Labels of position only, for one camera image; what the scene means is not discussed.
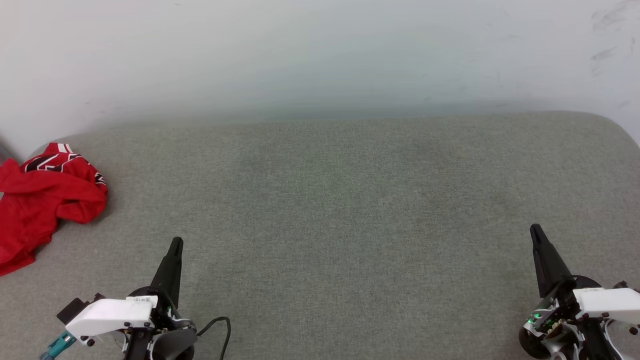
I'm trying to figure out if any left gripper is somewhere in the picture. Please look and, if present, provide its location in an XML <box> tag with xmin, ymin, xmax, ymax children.
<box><xmin>122</xmin><ymin>237</ymin><xmax>199</xmax><ymax>360</ymax></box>

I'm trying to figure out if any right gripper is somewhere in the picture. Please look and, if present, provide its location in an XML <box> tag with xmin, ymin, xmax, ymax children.
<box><xmin>518</xmin><ymin>223</ymin><xmax>626</xmax><ymax>360</ymax></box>

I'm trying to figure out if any red basketball jersey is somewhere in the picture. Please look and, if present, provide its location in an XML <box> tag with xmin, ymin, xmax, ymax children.
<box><xmin>0</xmin><ymin>142</ymin><xmax>109</xmax><ymax>277</ymax></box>

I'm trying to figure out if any thin black cable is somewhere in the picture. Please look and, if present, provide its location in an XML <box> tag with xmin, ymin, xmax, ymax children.
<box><xmin>197</xmin><ymin>316</ymin><xmax>232</xmax><ymax>360</ymax></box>

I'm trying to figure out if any teal camera cable connector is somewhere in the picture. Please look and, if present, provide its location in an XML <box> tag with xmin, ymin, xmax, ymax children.
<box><xmin>40</xmin><ymin>331</ymin><xmax>77</xmax><ymax>360</ymax></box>

